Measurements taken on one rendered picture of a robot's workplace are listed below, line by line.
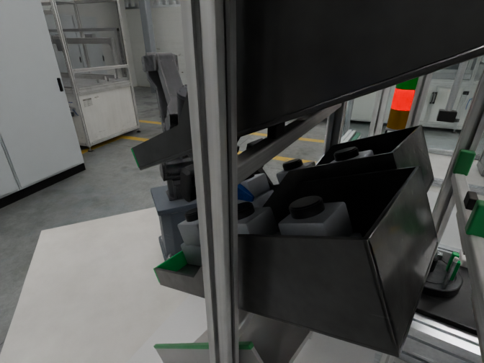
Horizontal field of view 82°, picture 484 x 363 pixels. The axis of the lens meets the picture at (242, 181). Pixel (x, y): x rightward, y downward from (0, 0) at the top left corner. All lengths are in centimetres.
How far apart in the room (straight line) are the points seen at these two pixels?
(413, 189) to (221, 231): 15
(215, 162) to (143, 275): 76
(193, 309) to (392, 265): 64
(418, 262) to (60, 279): 90
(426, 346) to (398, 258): 54
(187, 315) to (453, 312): 58
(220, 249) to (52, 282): 83
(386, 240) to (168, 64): 61
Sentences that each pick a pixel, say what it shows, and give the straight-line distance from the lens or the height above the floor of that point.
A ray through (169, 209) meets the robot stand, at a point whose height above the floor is 106.
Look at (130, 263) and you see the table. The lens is 95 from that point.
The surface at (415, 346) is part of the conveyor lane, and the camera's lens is 74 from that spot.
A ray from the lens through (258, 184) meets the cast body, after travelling 45.
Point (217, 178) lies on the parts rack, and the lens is 16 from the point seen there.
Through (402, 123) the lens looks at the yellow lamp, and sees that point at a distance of 84.
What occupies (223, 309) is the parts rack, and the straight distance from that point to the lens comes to 23.
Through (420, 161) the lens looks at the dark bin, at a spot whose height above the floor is 134.
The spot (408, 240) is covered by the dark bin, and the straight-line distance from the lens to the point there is 22.
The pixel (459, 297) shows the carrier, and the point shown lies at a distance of 81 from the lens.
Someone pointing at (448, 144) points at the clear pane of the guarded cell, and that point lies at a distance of 207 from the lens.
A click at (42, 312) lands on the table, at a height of 86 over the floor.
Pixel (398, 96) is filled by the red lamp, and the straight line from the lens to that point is 83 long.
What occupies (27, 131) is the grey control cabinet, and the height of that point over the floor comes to 66.
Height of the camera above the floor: 146
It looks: 26 degrees down
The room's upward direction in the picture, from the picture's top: straight up
